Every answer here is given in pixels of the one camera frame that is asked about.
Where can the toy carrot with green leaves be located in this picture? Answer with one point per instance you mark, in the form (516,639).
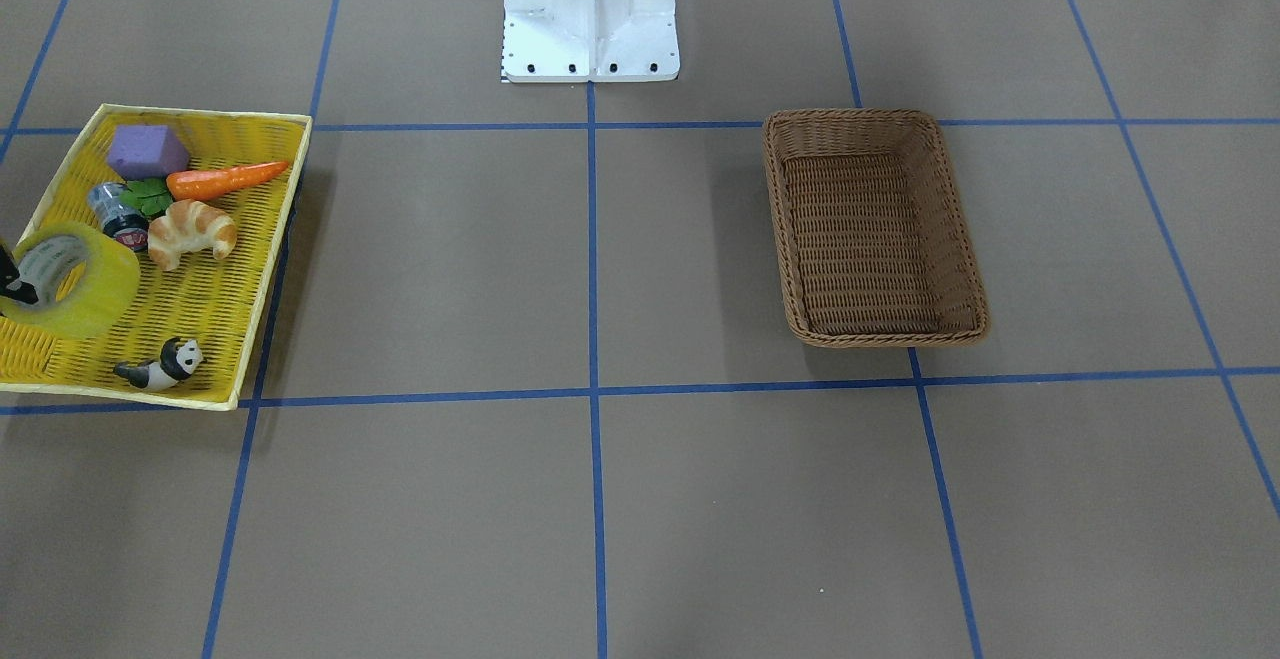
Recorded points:
(153,196)

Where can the yellow woven tray basket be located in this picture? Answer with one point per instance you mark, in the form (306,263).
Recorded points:
(218,303)

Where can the yellowish clear packing tape roll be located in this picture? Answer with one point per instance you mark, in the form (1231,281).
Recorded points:
(83,281)

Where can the brown wicker basket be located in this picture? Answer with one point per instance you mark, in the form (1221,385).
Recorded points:
(872,243)

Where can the toy croissant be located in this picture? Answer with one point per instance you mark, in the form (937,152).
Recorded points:
(189,226)

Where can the purple foam block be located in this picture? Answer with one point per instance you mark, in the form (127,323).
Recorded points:
(142,151)

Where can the panda figurine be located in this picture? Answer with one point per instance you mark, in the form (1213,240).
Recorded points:
(178,360)

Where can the white metal robot base mount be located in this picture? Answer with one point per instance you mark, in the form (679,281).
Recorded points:
(555,41)

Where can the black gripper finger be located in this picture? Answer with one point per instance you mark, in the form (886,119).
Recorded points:
(13,286)

